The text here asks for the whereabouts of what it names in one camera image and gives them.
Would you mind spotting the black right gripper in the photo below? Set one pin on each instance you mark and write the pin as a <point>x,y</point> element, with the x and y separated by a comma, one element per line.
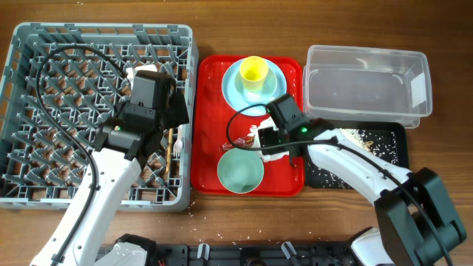
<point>267,137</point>

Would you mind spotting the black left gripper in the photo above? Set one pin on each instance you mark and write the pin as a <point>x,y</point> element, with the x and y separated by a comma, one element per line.
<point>177,111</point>

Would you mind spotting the white paper napkin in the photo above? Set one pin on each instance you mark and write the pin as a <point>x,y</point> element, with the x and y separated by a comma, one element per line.
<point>267,123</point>

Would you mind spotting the wooden chopstick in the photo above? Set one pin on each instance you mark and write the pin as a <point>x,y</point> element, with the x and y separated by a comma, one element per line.
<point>169,149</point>

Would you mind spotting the white plastic fork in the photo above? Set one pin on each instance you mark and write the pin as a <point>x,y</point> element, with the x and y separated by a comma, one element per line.
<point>178,145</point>

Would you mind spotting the red snack wrapper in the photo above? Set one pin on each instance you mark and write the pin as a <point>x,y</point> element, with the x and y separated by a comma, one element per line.
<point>246,141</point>

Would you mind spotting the green bowl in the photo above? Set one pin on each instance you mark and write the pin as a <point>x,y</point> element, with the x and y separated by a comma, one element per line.
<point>240,171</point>

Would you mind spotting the yellow plastic cup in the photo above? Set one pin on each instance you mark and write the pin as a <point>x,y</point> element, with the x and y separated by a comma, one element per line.
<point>253,71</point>

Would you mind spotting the rice and food scraps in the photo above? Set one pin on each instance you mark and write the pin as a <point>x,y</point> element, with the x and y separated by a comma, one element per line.
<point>381,143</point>

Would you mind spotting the light blue bowl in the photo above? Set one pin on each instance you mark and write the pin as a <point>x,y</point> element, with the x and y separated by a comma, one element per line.
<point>265,94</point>

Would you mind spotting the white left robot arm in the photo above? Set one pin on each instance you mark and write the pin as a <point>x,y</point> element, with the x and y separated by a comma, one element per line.
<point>110,175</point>

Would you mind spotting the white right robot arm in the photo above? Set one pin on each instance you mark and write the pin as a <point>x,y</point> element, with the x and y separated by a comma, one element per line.
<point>417,220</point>

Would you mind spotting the grey dishwasher rack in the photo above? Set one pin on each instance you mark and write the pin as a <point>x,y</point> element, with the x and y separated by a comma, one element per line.
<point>60,82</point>

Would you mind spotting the black waste tray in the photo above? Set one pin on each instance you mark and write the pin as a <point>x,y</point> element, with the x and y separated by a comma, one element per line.
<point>397,128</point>

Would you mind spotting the red plastic tray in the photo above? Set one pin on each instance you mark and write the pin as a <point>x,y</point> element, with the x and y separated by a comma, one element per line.
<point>283,178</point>

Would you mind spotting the clear plastic bin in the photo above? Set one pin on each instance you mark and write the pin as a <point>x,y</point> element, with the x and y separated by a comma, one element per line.
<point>367,84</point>

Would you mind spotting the light blue plate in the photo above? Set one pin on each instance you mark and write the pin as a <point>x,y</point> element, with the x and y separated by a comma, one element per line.
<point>232,97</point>

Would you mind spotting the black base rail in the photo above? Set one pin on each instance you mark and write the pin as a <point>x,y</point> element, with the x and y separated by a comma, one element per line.
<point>137,250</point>

